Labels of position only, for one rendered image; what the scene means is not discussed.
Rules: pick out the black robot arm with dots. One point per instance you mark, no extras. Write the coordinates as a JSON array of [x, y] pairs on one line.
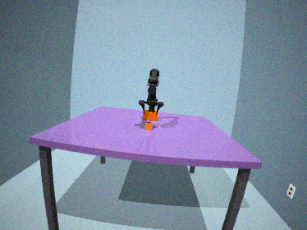
[[152, 83]]

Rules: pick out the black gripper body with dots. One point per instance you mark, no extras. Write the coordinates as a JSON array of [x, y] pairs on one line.
[[142, 102]]

